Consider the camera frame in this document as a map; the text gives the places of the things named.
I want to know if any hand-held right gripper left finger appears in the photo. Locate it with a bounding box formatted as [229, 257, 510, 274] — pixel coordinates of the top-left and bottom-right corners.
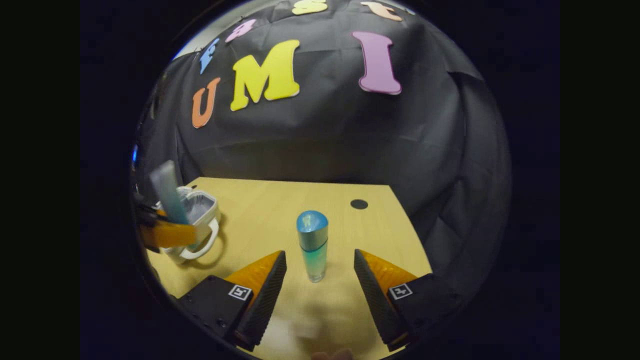
[177, 250, 288, 352]

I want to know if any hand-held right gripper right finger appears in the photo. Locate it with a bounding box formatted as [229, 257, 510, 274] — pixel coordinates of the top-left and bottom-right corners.
[354, 249, 464, 352]

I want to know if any pale teal cosmetic tube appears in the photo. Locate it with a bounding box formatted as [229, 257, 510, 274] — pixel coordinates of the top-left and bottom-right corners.
[148, 159, 190, 226]

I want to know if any small white suitcase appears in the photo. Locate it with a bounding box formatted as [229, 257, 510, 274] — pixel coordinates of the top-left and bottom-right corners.
[155, 185, 222, 265]

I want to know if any teal bottle with blue cap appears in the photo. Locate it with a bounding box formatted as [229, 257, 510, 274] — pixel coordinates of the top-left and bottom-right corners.
[296, 210, 330, 284]

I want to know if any black backdrop cloth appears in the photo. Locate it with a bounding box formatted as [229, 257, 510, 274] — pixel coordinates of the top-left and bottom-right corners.
[132, 0, 513, 306]

